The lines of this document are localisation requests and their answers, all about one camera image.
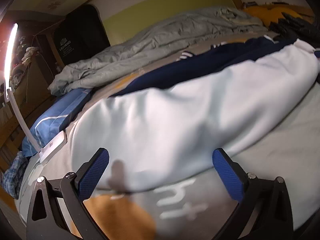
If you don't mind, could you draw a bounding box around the grey quilt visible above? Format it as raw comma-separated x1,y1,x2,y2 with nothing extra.
48,6,268,97

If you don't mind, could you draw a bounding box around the white jacket with navy stripes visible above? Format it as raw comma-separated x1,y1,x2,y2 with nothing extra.
71,40,320,193

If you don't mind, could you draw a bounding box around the white desk lamp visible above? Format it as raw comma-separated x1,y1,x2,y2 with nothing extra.
3,23,67,161

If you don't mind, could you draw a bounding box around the grey printed bed sheet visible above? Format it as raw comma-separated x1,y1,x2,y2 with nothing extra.
15,36,320,240

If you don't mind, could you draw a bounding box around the white plush toy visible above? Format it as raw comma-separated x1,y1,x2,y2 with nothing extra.
22,46,40,66

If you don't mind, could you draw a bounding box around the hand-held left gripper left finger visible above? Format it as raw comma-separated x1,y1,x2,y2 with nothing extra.
26,148,110,240

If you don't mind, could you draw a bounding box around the blue pillow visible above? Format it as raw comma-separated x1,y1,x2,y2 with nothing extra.
22,88,93,158

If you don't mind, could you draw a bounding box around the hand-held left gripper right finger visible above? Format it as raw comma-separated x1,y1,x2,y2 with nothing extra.
212,148,293,240

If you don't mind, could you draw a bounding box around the black bag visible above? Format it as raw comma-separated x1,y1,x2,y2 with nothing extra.
53,4,111,65

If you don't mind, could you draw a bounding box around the blue plaid cloth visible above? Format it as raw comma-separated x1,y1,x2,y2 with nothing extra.
2,151,29,198

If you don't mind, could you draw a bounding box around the black cloth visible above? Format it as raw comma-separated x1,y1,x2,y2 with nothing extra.
270,12,320,48

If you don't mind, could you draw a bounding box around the navy garment with white stripes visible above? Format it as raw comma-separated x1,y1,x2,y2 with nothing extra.
110,36,297,98

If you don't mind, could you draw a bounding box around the wooden cabinet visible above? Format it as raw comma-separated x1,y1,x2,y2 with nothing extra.
0,20,66,155

